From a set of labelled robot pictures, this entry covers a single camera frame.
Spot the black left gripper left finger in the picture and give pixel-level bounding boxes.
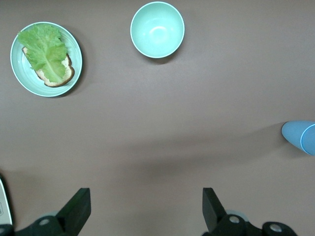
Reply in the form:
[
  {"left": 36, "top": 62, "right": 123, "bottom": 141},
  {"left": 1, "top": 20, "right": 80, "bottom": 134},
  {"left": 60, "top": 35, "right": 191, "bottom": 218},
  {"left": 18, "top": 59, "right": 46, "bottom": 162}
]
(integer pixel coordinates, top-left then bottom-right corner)
[{"left": 0, "top": 188, "right": 92, "bottom": 236}]

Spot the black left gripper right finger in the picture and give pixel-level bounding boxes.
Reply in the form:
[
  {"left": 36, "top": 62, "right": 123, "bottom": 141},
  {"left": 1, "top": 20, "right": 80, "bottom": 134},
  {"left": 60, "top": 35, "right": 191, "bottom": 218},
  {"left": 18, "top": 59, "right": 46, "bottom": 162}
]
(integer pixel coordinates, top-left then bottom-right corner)
[{"left": 201, "top": 187, "right": 296, "bottom": 236}]

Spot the blue plastic cup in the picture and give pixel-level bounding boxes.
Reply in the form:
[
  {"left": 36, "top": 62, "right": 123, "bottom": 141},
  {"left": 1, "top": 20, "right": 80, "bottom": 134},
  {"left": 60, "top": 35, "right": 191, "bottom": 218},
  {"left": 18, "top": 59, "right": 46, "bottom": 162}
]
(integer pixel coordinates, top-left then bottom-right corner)
[{"left": 281, "top": 120, "right": 315, "bottom": 156}]

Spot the cream white toaster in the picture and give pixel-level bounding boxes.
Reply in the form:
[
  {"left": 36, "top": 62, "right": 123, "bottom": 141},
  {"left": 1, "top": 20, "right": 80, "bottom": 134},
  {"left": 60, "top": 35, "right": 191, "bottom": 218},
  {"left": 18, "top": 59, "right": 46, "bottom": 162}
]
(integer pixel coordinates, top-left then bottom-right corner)
[{"left": 0, "top": 173, "right": 13, "bottom": 226}]

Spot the bread slice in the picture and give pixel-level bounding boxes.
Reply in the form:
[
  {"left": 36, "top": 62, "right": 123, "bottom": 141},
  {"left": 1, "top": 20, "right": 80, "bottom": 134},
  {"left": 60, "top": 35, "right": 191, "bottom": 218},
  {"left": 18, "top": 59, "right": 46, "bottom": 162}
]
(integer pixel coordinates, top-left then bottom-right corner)
[{"left": 21, "top": 46, "right": 75, "bottom": 88}]

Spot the green lettuce leaf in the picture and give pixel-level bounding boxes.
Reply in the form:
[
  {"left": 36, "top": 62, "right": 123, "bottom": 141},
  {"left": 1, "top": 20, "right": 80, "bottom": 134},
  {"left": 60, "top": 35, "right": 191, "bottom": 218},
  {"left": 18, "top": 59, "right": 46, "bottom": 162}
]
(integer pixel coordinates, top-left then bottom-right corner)
[{"left": 17, "top": 23, "right": 69, "bottom": 84}]

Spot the mint green plate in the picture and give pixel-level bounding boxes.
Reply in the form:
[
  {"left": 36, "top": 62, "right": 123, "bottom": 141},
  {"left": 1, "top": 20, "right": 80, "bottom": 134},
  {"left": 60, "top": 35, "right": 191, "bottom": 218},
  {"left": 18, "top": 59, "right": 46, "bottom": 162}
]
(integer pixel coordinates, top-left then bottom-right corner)
[{"left": 10, "top": 21, "right": 83, "bottom": 98}]

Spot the mint green bowl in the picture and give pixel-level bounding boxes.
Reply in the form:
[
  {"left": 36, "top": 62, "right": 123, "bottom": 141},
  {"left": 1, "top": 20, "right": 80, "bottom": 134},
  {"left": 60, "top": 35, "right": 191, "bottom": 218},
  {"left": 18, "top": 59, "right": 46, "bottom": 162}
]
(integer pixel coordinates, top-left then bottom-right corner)
[{"left": 130, "top": 1, "right": 186, "bottom": 59}]

